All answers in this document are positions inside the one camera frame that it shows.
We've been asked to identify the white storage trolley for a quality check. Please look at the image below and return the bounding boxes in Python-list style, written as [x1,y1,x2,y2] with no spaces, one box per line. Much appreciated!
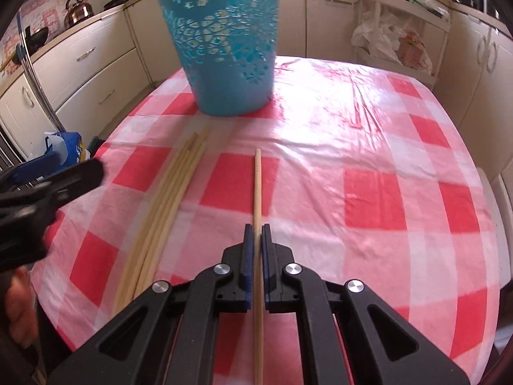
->
[351,0,451,89]

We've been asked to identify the red white checkered tablecloth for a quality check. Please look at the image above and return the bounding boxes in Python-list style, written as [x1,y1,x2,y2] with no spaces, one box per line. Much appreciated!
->
[30,57,499,383]

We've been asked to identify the steel kettle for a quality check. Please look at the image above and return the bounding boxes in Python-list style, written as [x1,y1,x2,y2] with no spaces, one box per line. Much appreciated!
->
[64,0,94,30]

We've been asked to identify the cream kitchen base cabinets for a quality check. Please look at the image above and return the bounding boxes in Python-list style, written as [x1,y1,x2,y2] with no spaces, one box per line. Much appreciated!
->
[1,0,512,177]

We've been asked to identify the person left hand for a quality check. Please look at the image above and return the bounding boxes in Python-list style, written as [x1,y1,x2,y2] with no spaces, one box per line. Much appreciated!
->
[4,266,38,348]

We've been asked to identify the black wok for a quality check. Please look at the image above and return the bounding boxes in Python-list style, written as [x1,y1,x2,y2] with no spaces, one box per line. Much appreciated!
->
[25,26,49,56]

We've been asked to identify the blue white plastic bag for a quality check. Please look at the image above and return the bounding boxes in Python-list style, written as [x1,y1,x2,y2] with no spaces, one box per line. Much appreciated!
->
[13,132,90,185]

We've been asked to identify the teal perforated plastic basket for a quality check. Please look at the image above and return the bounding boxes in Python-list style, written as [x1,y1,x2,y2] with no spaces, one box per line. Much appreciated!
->
[157,0,279,116]

